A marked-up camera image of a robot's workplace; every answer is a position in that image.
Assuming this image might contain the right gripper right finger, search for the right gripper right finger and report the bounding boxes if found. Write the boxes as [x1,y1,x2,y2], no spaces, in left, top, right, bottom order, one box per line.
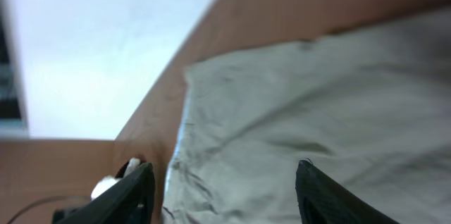
[295,159,398,224]

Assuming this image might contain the left black cable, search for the left black cable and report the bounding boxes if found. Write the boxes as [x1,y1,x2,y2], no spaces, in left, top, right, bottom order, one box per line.
[6,195,91,224]

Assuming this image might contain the white black printed shirt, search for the white black printed shirt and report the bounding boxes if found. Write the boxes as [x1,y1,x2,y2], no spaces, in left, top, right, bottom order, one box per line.
[90,158,142,200]

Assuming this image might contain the khaki shorts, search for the khaki shorts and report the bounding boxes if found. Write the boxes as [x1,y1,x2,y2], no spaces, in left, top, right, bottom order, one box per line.
[161,7,450,223]

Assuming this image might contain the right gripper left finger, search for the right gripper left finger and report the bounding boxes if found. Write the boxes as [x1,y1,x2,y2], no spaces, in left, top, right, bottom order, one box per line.
[52,162,155,224]

